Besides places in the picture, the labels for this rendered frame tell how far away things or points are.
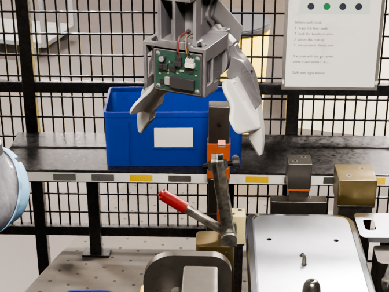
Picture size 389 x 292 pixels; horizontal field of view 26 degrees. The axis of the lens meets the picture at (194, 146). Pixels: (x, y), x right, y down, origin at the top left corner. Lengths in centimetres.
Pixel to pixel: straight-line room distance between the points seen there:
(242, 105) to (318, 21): 107
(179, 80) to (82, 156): 109
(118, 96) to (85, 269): 45
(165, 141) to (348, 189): 41
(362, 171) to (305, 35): 36
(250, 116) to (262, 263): 70
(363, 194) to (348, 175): 5
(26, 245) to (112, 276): 159
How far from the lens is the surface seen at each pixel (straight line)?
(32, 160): 194
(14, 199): 125
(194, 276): 119
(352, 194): 179
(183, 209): 151
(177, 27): 86
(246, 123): 90
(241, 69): 91
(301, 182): 180
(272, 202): 180
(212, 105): 176
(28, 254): 361
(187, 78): 87
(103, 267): 214
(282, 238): 166
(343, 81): 202
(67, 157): 194
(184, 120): 183
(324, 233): 169
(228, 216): 151
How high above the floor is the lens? 183
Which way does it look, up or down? 24 degrees down
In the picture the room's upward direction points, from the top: straight up
